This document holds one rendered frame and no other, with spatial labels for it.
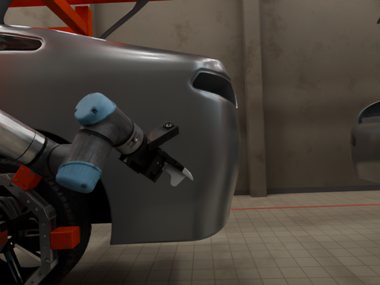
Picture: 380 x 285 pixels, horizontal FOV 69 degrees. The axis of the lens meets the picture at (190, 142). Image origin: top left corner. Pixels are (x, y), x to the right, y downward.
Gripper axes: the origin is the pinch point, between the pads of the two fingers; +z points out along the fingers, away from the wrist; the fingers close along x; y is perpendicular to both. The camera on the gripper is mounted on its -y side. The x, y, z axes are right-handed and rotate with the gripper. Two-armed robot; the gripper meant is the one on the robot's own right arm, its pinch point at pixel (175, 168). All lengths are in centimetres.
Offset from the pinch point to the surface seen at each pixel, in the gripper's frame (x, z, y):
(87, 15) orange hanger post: -303, 69, -140
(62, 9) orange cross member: -256, 30, -103
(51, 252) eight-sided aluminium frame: -44, 17, 49
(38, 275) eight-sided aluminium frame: -45, 19, 59
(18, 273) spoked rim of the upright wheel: -61, 22, 67
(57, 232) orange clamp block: -44, 13, 41
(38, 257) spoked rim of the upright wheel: -56, 23, 56
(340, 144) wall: -63, 514, -286
